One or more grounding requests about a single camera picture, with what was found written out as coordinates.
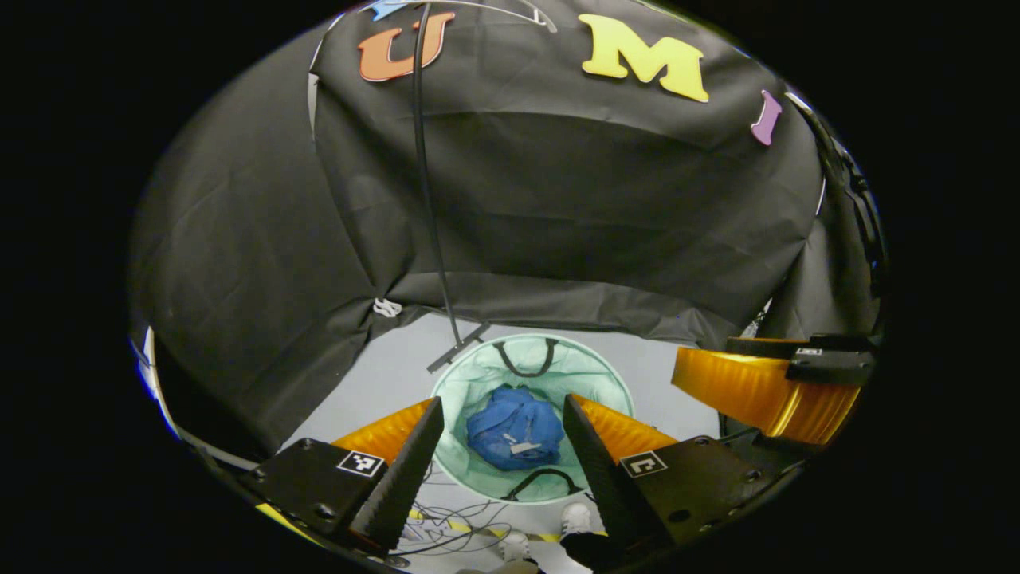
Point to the person's dark trouser leg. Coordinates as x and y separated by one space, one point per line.
590 552

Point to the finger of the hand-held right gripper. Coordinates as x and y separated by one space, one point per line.
749 391

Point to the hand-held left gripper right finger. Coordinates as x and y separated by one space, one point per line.
598 470

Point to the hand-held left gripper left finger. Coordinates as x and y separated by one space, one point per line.
402 478

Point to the green laundry hamper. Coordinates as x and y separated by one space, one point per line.
478 383

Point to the person's white shoe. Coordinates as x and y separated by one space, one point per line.
516 548
575 518

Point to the black metal clothes rack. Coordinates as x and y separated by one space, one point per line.
422 159

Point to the black backdrop cloth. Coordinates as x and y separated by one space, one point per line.
558 199

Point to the blue jacket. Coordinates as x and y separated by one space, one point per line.
514 426

